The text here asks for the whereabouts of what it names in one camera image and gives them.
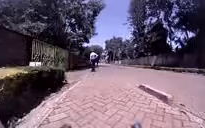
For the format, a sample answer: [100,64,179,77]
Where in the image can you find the grey asphalt road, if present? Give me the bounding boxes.
[99,63,205,116]

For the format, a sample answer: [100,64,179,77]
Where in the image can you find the large trees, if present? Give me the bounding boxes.
[0,0,106,54]

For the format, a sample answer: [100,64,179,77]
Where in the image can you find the robot's own part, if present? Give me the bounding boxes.
[132,121,143,128]

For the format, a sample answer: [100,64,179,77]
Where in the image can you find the dark wall with metal fence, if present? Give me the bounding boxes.
[0,22,91,71]

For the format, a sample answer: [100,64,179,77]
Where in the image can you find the red brick path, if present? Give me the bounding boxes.
[36,64,205,128]

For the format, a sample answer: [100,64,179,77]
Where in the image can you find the grey concrete kerb block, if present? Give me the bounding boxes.
[137,83,174,103]

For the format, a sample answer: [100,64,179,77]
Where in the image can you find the long grey boundary wall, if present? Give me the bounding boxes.
[113,52,205,71]

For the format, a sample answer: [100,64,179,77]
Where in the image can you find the row of trees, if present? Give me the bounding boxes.
[104,0,205,63]

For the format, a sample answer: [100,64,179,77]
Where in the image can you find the low green hedge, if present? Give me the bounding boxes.
[0,67,66,126]

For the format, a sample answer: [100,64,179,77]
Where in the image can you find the person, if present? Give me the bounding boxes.
[89,51,101,73]

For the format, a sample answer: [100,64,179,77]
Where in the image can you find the pale kerb strip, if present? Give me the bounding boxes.
[15,69,91,128]

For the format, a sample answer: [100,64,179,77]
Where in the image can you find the small white box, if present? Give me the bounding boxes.
[29,61,43,67]

